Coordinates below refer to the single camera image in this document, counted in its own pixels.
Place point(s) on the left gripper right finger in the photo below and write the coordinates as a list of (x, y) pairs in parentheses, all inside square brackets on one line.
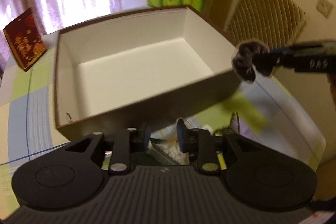
[(198, 142)]

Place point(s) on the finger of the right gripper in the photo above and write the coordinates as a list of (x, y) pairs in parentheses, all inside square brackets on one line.
[(267, 62), (296, 48)]

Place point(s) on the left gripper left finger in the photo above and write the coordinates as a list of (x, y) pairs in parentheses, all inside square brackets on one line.
[(129, 150)]

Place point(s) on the dark purple velvet scrunchie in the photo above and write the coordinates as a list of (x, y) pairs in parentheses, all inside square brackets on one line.
[(242, 62)]

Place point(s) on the cotton swab bag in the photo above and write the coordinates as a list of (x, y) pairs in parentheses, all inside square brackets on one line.
[(164, 147)]

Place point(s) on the gold metal hair clip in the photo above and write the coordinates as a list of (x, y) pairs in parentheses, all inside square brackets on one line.
[(232, 128)]

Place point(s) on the checkered tablecloth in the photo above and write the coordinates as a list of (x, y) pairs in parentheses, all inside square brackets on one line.
[(268, 114)]

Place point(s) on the brown cardboard storage box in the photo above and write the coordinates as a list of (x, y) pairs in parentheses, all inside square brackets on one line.
[(142, 66)]

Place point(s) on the red gold gift box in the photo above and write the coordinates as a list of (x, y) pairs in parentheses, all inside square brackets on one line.
[(24, 40)]

